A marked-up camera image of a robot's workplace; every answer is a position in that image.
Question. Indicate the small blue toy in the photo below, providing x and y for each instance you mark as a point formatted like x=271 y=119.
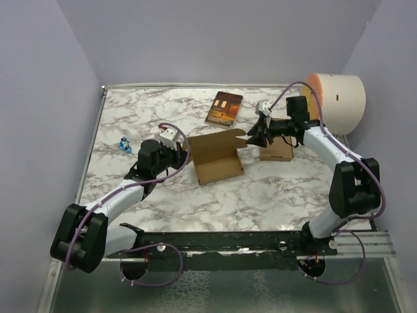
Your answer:
x=124 y=145

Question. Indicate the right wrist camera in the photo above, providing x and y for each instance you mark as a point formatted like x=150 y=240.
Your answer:
x=263 y=108

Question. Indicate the dark paperback book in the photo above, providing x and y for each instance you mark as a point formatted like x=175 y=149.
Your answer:
x=224 y=110

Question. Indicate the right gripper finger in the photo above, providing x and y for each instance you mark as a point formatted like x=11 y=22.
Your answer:
x=260 y=125
x=259 y=139

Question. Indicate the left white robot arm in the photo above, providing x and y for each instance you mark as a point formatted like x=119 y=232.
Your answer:
x=107 y=202

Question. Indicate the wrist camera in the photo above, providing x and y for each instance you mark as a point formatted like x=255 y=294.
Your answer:
x=169 y=138
x=263 y=108

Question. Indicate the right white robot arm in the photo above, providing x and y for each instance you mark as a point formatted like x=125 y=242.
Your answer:
x=354 y=190

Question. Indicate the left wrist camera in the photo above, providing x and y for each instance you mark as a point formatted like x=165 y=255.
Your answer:
x=169 y=138

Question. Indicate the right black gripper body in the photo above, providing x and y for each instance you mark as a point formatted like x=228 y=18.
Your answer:
x=281 y=127

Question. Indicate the round pastel drawer cabinet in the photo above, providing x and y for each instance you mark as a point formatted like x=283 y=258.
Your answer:
x=343 y=101

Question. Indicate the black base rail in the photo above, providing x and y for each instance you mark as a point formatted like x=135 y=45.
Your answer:
x=198 y=251

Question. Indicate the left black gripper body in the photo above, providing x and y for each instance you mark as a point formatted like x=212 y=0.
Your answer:
x=169 y=158

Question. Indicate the folded brown cardboard box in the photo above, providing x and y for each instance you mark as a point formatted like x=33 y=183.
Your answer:
x=280 y=151

